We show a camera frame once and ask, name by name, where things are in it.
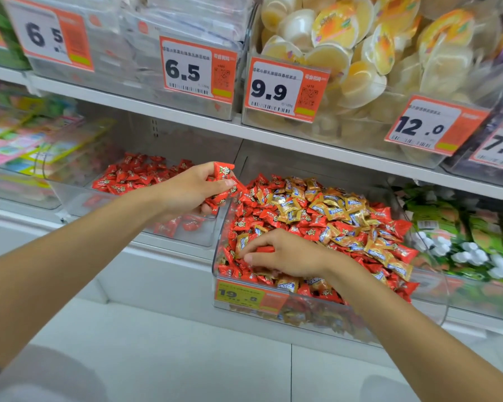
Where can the person's left forearm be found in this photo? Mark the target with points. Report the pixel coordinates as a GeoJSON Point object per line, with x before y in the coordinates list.
{"type": "Point", "coordinates": [67, 263]}

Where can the red candy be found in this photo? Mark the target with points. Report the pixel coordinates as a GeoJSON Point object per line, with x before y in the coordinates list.
{"type": "Point", "coordinates": [266, 249]}
{"type": "Point", "coordinates": [238, 189]}
{"type": "Point", "coordinates": [224, 170]}
{"type": "Point", "coordinates": [218, 199]}

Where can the person's left hand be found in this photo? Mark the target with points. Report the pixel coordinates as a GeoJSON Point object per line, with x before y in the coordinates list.
{"type": "Point", "coordinates": [180, 192]}

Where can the person's light grey clothing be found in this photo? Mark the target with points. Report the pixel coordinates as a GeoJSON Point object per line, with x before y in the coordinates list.
{"type": "Point", "coordinates": [37, 376]}

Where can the heap of red candies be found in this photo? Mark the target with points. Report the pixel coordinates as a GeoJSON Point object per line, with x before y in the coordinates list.
{"type": "Point", "coordinates": [130, 175]}

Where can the person's left thumb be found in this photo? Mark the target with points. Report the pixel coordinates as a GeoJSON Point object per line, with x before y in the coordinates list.
{"type": "Point", "coordinates": [220, 185]}

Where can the person's right forearm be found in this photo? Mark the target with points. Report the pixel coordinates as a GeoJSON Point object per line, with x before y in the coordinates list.
{"type": "Point", "coordinates": [402, 330]}

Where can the pile of green snack packets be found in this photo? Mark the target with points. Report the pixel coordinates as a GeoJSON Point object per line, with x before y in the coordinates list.
{"type": "Point", "coordinates": [465, 230]}

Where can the pile of yellow jelly cups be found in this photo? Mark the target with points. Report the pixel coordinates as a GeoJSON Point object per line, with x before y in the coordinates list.
{"type": "Point", "coordinates": [360, 45]}

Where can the person's right thumb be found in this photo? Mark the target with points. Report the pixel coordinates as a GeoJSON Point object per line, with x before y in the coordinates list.
{"type": "Point", "coordinates": [262, 259]}

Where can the pile of clear packets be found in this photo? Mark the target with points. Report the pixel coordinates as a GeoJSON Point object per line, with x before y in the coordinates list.
{"type": "Point", "coordinates": [193, 16]}

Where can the person's right hand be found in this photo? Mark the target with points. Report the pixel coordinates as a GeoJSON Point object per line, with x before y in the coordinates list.
{"type": "Point", "coordinates": [297, 255]}

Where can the pile of colourful snack packets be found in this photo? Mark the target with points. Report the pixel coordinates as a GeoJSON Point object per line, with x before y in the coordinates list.
{"type": "Point", "coordinates": [29, 138]}

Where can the pile of red gold candies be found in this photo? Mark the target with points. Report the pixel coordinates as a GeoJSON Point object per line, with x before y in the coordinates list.
{"type": "Point", "coordinates": [339, 221]}

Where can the clear plastic bin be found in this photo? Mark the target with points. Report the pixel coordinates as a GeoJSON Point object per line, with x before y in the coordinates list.
{"type": "Point", "coordinates": [16, 188]}
{"type": "Point", "coordinates": [0, 58]}
{"type": "Point", "coordinates": [109, 58]}
{"type": "Point", "coordinates": [79, 200]}
{"type": "Point", "coordinates": [360, 138]}
{"type": "Point", "coordinates": [461, 167]}
{"type": "Point", "coordinates": [478, 297]}
{"type": "Point", "coordinates": [151, 92]}

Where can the clear bin with yellow tag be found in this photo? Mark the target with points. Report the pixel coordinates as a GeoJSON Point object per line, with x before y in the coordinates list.
{"type": "Point", "coordinates": [243, 305]}

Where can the yellow orange price tag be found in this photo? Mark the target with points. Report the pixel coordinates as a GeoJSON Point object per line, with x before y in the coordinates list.
{"type": "Point", "coordinates": [243, 295]}

